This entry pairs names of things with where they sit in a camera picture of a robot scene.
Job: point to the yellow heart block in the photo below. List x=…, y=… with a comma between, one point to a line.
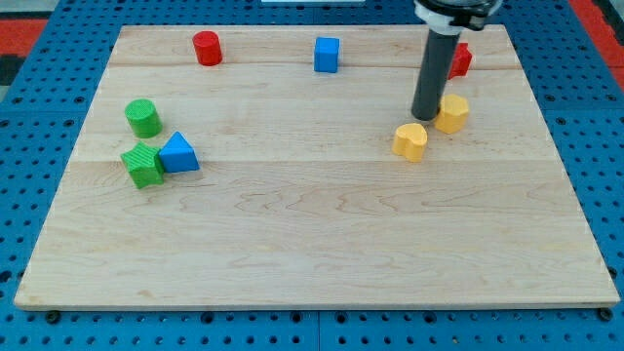
x=410, y=141

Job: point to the yellow hexagon block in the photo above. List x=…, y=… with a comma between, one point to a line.
x=453, y=113

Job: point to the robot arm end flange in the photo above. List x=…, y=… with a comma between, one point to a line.
x=450, y=17

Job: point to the wooden board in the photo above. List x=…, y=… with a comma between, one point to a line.
x=299, y=202

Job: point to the blue cube block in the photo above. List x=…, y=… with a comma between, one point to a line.
x=326, y=54

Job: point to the blue triangle block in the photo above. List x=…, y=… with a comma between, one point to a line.
x=178, y=155

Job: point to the red cylinder block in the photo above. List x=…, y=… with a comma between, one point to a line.
x=207, y=48

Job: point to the green star block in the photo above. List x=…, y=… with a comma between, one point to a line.
x=144, y=165

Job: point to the green cylinder block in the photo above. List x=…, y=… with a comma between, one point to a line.
x=143, y=118

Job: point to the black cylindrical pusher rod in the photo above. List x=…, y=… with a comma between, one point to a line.
x=433, y=75

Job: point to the red star block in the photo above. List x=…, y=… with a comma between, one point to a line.
x=461, y=61

